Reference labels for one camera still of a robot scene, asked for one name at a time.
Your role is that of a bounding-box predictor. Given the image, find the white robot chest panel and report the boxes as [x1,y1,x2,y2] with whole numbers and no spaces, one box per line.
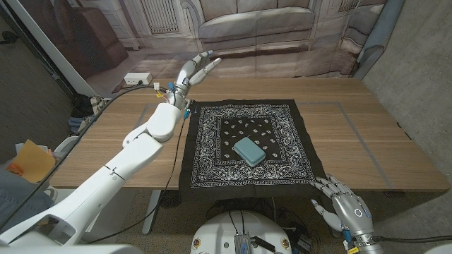
[0,245,144,254]

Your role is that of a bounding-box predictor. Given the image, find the grey finned electronics box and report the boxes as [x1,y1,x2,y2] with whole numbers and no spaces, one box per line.
[234,232,252,254]

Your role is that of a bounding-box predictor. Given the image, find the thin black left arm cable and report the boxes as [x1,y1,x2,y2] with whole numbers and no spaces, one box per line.
[86,116,187,245]

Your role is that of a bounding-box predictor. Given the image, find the teal soap box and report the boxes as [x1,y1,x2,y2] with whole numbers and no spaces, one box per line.
[232,136,267,168]

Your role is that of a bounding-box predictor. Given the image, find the black paisley bandana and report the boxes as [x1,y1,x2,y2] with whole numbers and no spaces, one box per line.
[178,99,328,198]

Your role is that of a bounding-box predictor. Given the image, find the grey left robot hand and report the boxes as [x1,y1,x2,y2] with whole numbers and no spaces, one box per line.
[165,50,222,110]

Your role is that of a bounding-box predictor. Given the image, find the printed sofa backdrop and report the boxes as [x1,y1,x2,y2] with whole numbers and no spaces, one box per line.
[16,0,389,97]

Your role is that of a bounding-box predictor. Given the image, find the white power strip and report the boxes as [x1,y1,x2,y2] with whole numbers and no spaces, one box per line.
[123,72,153,86]

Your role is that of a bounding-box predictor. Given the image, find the white table leg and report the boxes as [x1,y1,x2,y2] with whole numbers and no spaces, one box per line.
[141,189,162,236]

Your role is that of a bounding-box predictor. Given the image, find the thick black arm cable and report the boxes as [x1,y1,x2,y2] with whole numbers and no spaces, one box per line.
[0,84,169,232]
[370,235,452,244]

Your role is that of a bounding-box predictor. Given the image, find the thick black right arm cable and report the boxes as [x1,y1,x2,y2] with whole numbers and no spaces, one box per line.
[370,235,452,244]

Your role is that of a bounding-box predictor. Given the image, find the blue grey rolled backdrop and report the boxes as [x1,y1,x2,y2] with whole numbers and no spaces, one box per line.
[352,0,405,80]

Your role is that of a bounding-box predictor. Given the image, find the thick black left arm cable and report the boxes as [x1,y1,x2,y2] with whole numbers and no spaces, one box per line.
[0,84,169,232]

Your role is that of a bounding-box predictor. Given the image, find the black bag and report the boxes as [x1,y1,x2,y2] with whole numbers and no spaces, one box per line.
[70,94,95,117]

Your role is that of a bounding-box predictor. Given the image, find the plaid cloth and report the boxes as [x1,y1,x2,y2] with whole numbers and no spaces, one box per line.
[90,95,112,116]

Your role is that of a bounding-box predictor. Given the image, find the orange plastic object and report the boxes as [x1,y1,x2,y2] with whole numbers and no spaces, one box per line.
[6,162,24,176]

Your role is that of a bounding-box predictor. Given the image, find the white plastic bin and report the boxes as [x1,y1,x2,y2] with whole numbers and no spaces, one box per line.
[37,135,84,193]

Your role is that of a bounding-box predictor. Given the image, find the white backdrop frame pole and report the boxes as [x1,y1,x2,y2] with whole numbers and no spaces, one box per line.
[6,0,98,97]

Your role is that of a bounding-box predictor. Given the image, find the black connector block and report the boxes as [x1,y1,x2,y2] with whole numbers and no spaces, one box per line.
[252,236,276,253]

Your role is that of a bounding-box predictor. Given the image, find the blue grey cloth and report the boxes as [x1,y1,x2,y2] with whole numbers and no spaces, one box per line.
[69,115,100,135]

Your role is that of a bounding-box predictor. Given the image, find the person in blue jeans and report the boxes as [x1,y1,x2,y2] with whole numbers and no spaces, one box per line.
[0,169,54,234]

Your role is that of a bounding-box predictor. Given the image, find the black clamp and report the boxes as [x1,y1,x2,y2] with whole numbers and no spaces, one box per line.
[0,30,22,45]

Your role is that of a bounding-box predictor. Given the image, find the tan paper envelope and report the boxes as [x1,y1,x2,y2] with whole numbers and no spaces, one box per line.
[12,139,57,183]

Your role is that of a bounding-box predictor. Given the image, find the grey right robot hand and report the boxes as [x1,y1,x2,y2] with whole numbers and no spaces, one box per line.
[309,172,386,254]

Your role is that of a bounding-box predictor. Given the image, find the white robot torso base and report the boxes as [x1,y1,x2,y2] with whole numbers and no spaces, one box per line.
[189,210,293,254]

